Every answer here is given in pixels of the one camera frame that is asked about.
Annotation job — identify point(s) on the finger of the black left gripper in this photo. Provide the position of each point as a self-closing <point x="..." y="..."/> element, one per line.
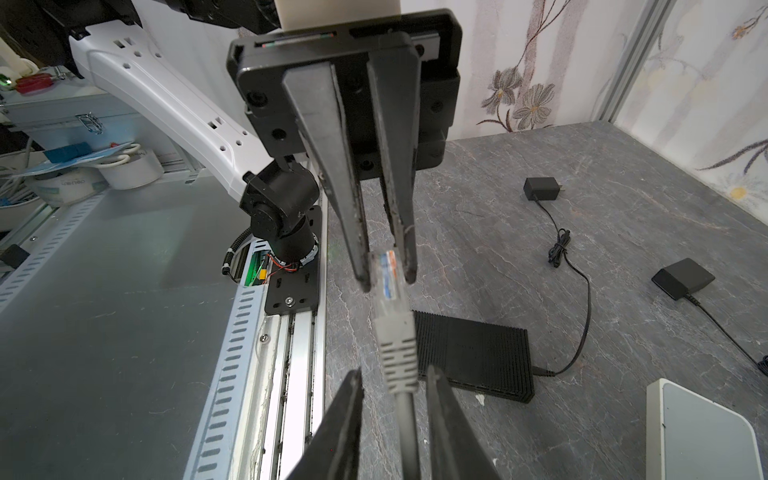
<point x="316" y="100"/>
<point x="394" y="77"/>

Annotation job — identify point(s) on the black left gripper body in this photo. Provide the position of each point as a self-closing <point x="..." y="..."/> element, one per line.
<point x="257" y="67"/>

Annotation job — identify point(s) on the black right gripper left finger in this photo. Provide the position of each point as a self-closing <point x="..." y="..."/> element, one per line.
<point x="333" y="452"/>

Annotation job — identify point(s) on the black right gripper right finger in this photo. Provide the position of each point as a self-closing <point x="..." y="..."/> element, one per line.
<point x="455" y="452"/>

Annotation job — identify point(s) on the black network switch box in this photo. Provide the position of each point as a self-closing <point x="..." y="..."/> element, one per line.
<point x="493" y="360"/>

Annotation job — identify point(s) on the black power adapter with cable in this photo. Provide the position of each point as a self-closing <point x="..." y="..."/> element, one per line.
<point x="546" y="189"/>

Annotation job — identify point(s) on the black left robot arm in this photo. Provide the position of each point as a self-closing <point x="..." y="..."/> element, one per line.
<point x="104" y="42"/>

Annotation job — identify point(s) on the white tape roll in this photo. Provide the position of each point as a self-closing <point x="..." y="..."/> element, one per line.
<point x="133" y="167"/>

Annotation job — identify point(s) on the white rectangular device box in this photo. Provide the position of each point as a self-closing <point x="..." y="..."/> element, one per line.
<point x="691" y="437"/>

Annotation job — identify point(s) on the white container with label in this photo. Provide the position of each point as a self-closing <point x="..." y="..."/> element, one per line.
<point x="68" y="186"/>

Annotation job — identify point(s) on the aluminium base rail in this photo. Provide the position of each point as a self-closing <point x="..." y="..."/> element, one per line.
<point x="282" y="318"/>

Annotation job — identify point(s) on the white slotted cable duct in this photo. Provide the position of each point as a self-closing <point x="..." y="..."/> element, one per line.
<point x="213" y="446"/>

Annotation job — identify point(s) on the aluminium corner post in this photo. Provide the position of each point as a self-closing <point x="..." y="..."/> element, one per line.
<point x="635" y="53"/>

